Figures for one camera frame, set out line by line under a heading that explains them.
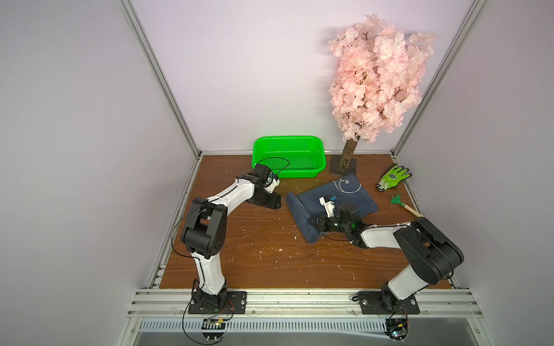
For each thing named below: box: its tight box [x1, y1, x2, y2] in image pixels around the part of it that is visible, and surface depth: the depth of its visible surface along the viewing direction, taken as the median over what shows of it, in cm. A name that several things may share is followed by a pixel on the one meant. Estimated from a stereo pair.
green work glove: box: [375, 165, 412, 192], surface depth 109 cm
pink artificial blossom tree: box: [328, 14, 435, 176], surface depth 72 cm
